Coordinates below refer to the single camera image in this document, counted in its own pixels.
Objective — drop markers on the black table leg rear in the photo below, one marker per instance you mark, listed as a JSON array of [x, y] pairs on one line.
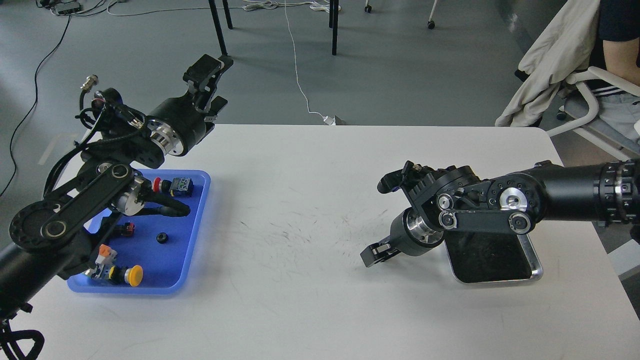
[[227, 13]]

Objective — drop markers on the black table leg right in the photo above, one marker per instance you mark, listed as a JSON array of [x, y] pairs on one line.
[[333, 25]]

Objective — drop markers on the orange grey contact block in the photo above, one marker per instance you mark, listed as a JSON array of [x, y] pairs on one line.
[[106, 255]]

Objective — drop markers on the seated person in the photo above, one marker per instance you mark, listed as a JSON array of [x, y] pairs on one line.
[[616, 50]]

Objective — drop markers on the red push button switch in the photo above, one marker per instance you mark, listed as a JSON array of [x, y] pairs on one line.
[[178, 187]]

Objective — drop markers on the white office chair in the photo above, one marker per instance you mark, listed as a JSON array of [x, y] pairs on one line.
[[581, 113]]

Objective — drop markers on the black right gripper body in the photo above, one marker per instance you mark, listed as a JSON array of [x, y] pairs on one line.
[[410, 235]]

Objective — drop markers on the beige jacket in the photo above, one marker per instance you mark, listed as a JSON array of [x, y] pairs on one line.
[[563, 47]]

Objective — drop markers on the black table leg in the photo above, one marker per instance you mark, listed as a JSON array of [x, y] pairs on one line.
[[227, 13], [333, 25], [217, 27]]

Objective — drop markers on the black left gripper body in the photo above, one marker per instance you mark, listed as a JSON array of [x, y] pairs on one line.
[[184, 119]]

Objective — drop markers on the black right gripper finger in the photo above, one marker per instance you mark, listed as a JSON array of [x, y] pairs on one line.
[[371, 256], [389, 243]]

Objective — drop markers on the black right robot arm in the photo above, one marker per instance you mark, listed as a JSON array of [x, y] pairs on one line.
[[448, 204]]

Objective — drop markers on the black table leg left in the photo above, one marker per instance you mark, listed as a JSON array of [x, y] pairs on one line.
[[217, 27]]

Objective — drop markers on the yellow push button switch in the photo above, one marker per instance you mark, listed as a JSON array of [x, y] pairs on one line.
[[116, 275]]

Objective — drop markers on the black red switch block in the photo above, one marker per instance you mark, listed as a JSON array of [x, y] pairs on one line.
[[124, 230]]

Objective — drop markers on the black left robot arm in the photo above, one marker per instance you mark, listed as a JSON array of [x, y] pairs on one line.
[[94, 185]]

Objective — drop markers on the silver metal tray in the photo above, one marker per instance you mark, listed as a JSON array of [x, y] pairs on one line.
[[492, 260]]

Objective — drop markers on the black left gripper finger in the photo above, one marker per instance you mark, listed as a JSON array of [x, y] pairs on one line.
[[203, 76], [210, 106]]

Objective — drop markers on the blue plastic tray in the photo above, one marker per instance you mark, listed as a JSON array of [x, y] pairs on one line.
[[162, 246]]

